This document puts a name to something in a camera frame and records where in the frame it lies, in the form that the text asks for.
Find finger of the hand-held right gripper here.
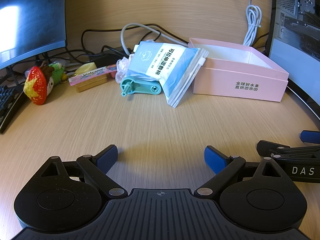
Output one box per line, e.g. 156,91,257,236
299,130,320,144
257,140,320,159

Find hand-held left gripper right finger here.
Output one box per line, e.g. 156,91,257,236
194,145,283,198

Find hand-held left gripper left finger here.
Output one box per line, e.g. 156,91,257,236
39,144,128,199

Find pink cardboard box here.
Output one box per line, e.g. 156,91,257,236
188,37,290,103

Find pink labelled strip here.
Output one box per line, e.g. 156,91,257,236
68,64,118,86

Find clear plastic wrapper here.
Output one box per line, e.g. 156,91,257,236
115,57,131,84

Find green crocheted toy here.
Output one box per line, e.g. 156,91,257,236
48,62,66,85

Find crocheted strawberry doll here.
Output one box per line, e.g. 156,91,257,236
23,61,55,105

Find blue pack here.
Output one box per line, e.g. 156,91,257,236
124,41,209,108

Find wooden block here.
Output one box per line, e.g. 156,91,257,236
75,76,109,93

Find teal plastic crank part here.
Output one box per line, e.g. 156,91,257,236
120,78,163,98

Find black power adapter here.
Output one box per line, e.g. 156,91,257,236
91,45,131,67

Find black keyboard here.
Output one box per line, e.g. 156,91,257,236
0,83,28,134

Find glass-sided computer case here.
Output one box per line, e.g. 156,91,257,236
265,0,320,121

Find black computer monitor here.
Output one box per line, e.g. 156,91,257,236
0,0,68,71

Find black cables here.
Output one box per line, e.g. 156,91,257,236
10,24,165,73

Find white power cable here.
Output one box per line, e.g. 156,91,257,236
242,0,263,47

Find grey cable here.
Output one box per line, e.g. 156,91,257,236
120,23,191,56

